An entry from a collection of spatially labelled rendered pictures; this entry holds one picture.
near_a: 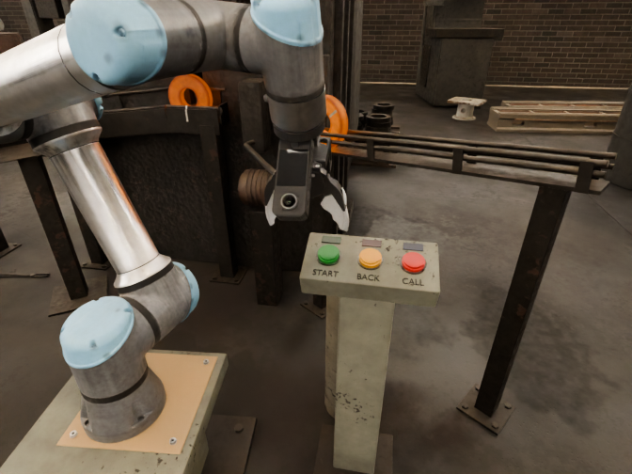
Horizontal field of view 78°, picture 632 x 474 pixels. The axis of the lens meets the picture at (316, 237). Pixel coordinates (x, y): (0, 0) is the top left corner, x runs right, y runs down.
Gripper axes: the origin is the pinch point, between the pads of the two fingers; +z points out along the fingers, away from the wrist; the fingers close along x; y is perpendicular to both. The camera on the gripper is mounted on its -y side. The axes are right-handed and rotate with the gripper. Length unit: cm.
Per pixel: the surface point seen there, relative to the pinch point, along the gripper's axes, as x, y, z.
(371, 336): -12.1, -8.3, 19.5
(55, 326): 101, 8, 73
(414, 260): -18.4, 0.0, 5.7
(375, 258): -11.8, -0.4, 5.7
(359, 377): -10.6, -12.2, 30.3
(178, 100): 61, 73, 19
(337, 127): 2, 54, 15
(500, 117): -122, 320, 171
